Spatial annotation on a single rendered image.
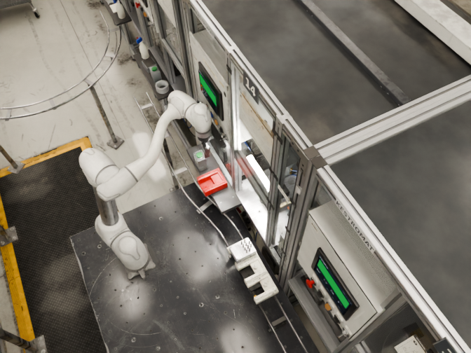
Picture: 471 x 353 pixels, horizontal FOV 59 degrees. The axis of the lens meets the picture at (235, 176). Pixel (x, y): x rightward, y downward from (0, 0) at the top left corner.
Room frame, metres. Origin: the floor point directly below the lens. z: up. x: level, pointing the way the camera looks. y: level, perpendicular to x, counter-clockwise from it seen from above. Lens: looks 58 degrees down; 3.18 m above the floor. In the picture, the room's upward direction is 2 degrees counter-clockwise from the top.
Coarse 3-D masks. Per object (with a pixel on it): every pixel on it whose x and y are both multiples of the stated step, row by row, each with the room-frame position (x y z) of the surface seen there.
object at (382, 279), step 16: (320, 192) 0.73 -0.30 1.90; (336, 208) 0.65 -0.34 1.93; (336, 224) 0.62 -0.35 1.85; (352, 240) 0.55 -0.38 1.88; (368, 256) 0.48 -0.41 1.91; (304, 272) 0.68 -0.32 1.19; (384, 272) 0.42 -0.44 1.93; (304, 288) 0.65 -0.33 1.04; (384, 288) 0.39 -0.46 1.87; (320, 304) 0.54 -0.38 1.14; (320, 320) 0.50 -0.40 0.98; (400, 320) 0.30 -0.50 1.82; (416, 320) 0.28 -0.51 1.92; (336, 336) 0.40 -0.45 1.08; (384, 336) 0.29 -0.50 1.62; (400, 336) 0.27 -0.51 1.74; (416, 336) 0.24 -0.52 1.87; (432, 336) 0.23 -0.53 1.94; (368, 352) 0.28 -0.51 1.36; (384, 352) 0.25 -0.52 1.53; (400, 352) 0.23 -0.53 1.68; (416, 352) 0.21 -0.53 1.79
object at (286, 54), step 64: (192, 0) 1.67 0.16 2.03; (256, 0) 1.68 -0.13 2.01; (320, 0) 1.66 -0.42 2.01; (384, 0) 1.64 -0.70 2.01; (192, 64) 1.76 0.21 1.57; (256, 64) 1.27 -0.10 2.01; (320, 64) 1.25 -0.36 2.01; (384, 64) 1.24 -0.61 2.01; (448, 64) 1.22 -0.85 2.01; (320, 128) 0.93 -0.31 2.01
